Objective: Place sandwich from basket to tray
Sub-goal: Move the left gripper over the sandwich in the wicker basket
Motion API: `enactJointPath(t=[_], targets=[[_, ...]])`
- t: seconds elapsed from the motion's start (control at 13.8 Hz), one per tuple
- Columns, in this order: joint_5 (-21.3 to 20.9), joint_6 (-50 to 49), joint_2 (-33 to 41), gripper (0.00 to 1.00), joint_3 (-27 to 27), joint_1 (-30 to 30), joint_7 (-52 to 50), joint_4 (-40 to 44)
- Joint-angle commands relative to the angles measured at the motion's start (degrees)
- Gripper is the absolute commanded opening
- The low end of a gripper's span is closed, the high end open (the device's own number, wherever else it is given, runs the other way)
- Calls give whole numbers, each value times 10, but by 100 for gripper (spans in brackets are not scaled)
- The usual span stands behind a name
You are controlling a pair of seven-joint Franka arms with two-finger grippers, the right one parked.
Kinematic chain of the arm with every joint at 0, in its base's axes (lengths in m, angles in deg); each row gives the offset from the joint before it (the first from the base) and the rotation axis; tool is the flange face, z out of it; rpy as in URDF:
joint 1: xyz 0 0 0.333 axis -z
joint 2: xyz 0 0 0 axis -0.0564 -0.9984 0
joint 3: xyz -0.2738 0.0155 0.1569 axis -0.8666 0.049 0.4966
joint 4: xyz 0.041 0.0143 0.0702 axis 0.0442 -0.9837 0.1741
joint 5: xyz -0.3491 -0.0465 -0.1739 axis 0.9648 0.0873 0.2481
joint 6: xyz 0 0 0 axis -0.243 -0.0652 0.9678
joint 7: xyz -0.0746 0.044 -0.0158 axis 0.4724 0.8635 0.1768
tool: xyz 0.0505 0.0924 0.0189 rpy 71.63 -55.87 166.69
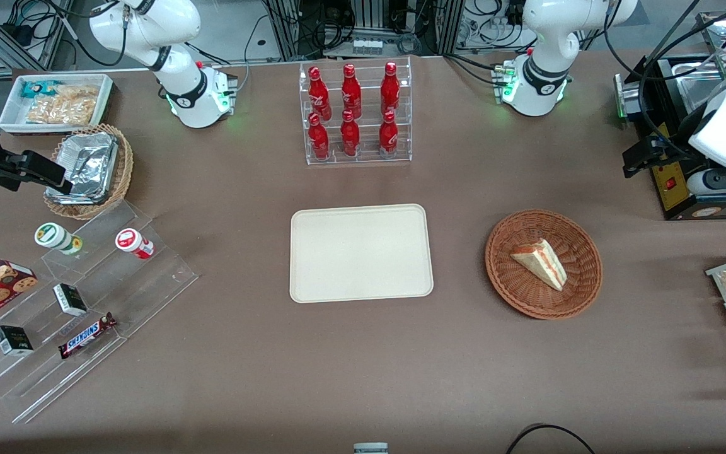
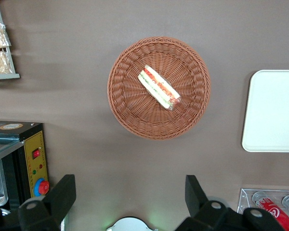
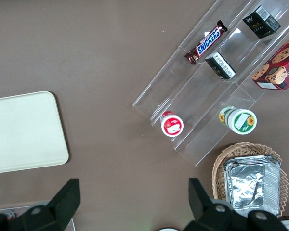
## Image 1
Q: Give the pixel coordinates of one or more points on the steel warmer pan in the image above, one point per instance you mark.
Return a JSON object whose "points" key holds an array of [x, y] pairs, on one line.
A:
{"points": [[697, 82]]}

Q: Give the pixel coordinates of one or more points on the Snickers chocolate bar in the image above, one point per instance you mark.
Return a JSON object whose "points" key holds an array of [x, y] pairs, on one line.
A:
{"points": [[86, 335]]}

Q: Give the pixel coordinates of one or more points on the clear acrylic bottle rack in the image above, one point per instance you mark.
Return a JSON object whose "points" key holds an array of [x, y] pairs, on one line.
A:
{"points": [[366, 157]]}

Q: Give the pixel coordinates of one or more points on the white power strip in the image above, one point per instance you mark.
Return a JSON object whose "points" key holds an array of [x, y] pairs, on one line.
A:
{"points": [[367, 46]]}

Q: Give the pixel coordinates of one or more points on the black food warmer appliance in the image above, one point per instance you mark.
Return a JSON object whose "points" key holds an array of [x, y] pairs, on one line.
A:
{"points": [[672, 189]]}

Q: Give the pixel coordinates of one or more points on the green lidded cup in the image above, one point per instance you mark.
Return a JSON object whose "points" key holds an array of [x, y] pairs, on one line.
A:
{"points": [[54, 236]]}

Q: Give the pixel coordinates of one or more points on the round brown wicker basket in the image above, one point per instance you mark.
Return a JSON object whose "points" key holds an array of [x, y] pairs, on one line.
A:
{"points": [[527, 296]]}

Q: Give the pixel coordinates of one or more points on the beige rectangular tray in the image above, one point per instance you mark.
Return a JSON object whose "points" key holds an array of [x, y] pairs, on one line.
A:
{"points": [[360, 252]]}

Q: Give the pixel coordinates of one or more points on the red soda bottle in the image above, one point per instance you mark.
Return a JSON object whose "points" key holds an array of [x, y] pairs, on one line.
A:
{"points": [[388, 135], [319, 140], [319, 94], [350, 135], [390, 91], [351, 94]]}

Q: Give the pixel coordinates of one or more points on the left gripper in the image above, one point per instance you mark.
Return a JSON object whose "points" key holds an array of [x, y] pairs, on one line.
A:
{"points": [[665, 151]]}

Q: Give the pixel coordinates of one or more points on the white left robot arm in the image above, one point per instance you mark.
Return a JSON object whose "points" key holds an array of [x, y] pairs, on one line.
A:
{"points": [[546, 38]]}

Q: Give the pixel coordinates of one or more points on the clear bag of chips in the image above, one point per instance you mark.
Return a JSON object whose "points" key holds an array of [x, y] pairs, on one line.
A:
{"points": [[63, 107]]}

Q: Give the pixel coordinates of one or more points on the oval light wicker basket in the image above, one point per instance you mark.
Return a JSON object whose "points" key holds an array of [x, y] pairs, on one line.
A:
{"points": [[120, 170]]}

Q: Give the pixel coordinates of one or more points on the aluminium foil container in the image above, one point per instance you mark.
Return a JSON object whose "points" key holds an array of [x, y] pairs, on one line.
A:
{"points": [[89, 164]]}

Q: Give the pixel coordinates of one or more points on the blue green snack packet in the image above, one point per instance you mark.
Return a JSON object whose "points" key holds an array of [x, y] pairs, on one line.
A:
{"points": [[38, 88]]}

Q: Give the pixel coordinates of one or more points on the white rectangular plastic bin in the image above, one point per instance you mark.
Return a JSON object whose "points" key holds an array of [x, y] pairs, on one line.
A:
{"points": [[11, 116]]}

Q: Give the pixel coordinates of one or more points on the red lidded cup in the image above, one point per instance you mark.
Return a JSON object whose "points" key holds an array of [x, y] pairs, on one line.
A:
{"points": [[131, 241]]}

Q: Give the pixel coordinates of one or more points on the small black carton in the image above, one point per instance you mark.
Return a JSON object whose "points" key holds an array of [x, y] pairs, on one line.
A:
{"points": [[70, 299], [13, 340]]}

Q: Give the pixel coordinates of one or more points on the clear acrylic stepped shelf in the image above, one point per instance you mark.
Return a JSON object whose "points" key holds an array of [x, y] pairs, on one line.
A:
{"points": [[149, 284]]}

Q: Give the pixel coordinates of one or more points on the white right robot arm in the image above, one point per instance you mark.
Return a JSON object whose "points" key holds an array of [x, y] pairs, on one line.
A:
{"points": [[180, 82]]}

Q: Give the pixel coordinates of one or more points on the aluminium frame rack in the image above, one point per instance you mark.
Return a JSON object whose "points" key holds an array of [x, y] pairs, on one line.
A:
{"points": [[438, 25]]}

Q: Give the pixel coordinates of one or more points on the small grey device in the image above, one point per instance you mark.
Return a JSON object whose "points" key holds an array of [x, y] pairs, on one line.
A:
{"points": [[370, 448]]}

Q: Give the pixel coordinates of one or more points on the triangular sandwich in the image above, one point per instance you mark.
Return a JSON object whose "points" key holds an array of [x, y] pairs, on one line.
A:
{"points": [[542, 261]]}

